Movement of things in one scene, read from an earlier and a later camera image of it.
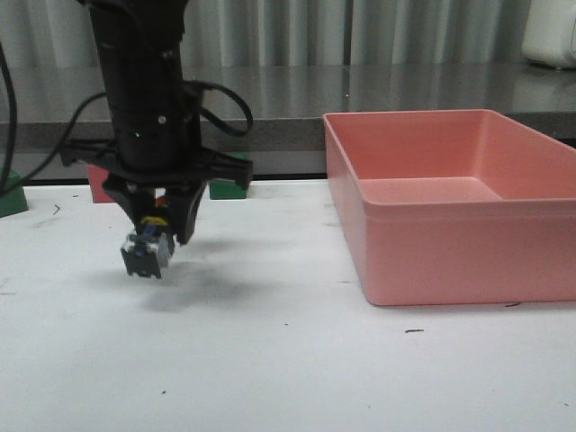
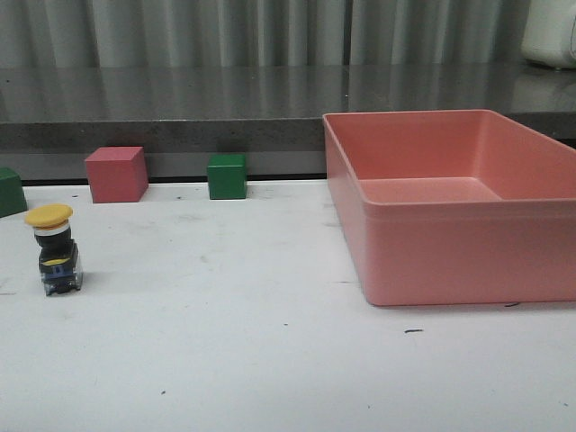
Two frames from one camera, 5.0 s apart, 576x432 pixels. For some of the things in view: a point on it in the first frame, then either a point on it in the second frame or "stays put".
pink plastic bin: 455,206 stays put
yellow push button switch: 149,249 to 59,262
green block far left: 13,202 stays put
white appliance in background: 550,35 stays put
